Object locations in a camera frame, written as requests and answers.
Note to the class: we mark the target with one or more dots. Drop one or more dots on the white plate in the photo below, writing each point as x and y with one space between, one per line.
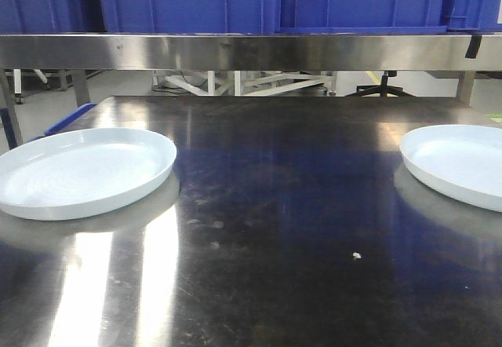
462 162
84 173

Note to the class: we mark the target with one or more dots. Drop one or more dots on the stainless steel upper shelf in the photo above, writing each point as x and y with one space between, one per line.
339 52

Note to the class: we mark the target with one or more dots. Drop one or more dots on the black office chair base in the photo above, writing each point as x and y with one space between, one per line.
383 89

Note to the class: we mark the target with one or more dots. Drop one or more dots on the blue crate with label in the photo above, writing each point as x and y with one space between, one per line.
389 17

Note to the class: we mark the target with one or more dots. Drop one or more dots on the blue crate upper middle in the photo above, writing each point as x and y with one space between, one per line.
256 17

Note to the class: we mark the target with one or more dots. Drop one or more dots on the black tape strip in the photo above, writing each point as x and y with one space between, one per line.
473 47

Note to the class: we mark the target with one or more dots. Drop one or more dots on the blue crate upper left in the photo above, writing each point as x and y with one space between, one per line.
51 16

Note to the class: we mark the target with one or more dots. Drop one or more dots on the white metal frame background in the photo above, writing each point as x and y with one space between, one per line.
241 83

